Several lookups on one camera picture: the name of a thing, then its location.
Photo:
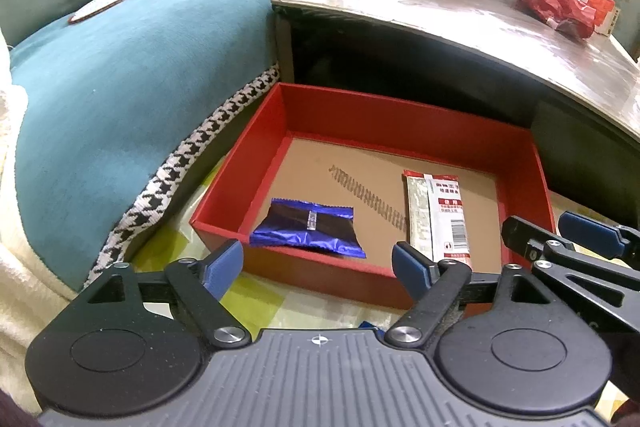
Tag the yellow green mat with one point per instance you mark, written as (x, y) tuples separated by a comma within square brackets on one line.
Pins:
[(250, 302)]

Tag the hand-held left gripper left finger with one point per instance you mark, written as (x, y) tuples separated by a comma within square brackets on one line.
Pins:
[(223, 268)]

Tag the crumpled red snack bag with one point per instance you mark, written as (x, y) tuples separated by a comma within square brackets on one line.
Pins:
[(555, 7)]

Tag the teal sofa cushion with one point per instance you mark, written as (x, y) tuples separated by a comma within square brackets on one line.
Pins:
[(150, 82)]

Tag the red carton box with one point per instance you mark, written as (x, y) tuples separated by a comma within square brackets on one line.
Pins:
[(597, 2)]

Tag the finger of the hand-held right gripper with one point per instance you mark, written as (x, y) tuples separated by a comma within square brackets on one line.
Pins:
[(525, 239), (592, 229)]

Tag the red cardboard box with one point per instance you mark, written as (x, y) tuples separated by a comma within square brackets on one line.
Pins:
[(350, 117)]

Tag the low coffee table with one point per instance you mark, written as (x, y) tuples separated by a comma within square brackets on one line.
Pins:
[(425, 17)]

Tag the white sachet red label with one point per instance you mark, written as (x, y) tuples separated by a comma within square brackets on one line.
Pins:
[(447, 217)]

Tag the blue foil snack packet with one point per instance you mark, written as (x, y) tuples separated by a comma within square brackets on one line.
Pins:
[(300, 237)]

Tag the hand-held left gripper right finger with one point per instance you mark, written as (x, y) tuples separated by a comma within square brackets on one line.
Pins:
[(409, 267)]

